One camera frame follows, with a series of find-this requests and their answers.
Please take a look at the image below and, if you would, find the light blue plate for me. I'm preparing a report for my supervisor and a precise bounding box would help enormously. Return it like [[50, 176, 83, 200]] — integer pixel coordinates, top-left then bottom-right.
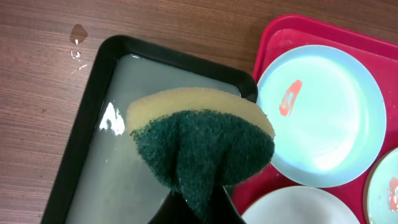
[[257, 45, 387, 188], [363, 148, 397, 224]]

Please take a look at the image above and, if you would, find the red plastic tray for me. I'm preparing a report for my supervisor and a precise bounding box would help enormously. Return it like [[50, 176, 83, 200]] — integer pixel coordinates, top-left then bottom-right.
[[232, 14, 397, 223]]

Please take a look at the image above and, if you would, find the black water tray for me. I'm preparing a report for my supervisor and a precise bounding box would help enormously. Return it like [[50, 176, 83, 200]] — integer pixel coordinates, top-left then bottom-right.
[[42, 35, 257, 223]]

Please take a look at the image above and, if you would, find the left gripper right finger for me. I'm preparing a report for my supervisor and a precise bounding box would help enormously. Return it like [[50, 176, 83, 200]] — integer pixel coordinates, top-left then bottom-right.
[[209, 187, 246, 224]]

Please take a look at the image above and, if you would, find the green yellow sponge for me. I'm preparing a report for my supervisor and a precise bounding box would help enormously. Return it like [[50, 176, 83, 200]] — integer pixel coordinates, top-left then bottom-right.
[[126, 87, 275, 223]]

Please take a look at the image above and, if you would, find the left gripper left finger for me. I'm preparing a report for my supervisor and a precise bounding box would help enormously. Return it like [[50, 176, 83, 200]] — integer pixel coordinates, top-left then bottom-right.
[[148, 191, 195, 224]]

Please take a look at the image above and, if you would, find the light blue plate top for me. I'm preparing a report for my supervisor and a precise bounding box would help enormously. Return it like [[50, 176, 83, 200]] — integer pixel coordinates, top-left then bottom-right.
[[257, 45, 387, 188]]

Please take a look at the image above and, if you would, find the white plate front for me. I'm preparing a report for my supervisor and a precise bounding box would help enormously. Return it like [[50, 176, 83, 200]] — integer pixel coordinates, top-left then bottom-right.
[[242, 186, 359, 224]]

